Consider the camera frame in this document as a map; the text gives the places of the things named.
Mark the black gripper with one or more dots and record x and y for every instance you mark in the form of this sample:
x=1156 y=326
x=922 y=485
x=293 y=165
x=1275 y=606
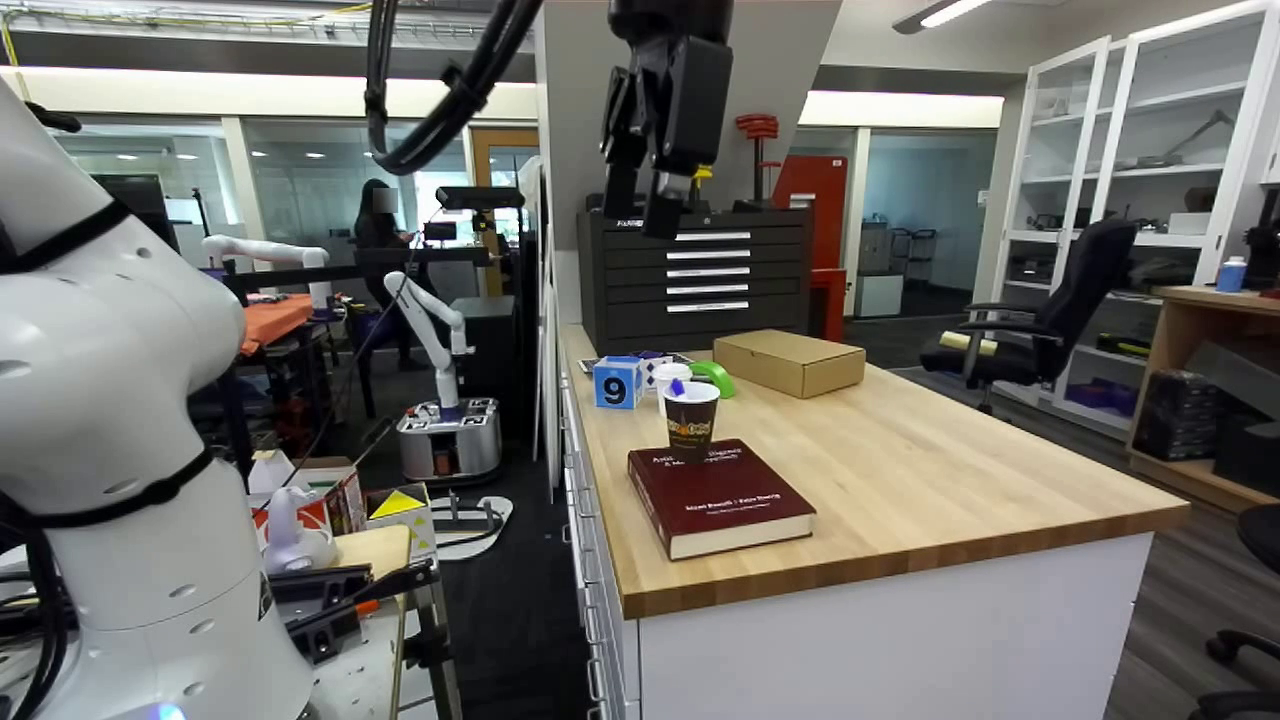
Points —
x=694 y=92

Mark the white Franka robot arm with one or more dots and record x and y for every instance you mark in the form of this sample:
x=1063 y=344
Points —
x=122 y=344

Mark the small white robot arm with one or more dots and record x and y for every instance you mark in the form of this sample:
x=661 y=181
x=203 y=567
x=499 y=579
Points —
x=447 y=432

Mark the brown paper cup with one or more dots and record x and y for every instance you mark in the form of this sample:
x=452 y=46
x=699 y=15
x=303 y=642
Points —
x=690 y=428

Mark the dark red hardcover book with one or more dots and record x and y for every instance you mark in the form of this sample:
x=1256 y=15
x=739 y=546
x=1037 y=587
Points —
x=712 y=496

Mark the black drawer cabinet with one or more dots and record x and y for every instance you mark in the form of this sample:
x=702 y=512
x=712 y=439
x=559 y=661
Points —
x=625 y=287

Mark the red tool cabinet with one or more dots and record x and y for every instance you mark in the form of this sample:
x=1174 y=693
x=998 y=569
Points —
x=813 y=213

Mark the green tape roll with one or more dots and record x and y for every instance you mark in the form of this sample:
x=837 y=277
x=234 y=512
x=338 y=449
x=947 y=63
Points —
x=712 y=378

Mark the blue number cube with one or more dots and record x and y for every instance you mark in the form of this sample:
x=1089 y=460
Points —
x=615 y=384

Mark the flat cardboard box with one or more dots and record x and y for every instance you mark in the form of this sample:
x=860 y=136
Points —
x=790 y=361

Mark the person with dark hair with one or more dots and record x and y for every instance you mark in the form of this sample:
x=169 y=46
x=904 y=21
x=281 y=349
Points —
x=382 y=240

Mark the ceiling light strip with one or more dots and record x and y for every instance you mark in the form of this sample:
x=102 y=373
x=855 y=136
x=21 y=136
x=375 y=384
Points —
x=940 y=15

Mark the orange cloth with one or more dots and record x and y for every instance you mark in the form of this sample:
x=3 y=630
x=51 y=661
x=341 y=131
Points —
x=273 y=323

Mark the yellow block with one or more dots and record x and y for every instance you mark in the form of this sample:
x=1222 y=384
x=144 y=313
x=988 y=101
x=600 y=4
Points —
x=400 y=512

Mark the black mesh office chair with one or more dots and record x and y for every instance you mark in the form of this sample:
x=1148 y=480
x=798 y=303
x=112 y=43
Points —
x=1083 y=287

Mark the white spray bottle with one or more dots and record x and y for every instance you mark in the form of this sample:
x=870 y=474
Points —
x=285 y=522

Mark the black orange bar clamp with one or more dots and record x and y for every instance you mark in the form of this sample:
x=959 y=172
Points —
x=333 y=601

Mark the white glass shelf cabinet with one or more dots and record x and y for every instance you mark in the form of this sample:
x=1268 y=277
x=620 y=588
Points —
x=1162 y=120

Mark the white wood top workbench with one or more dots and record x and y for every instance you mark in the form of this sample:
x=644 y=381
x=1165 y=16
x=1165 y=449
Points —
x=904 y=642

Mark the wooden shelf cabinet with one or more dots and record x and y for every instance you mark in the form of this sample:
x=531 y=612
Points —
x=1174 y=332

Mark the black chair base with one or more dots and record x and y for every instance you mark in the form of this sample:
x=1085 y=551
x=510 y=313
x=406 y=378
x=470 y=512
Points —
x=1263 y=534

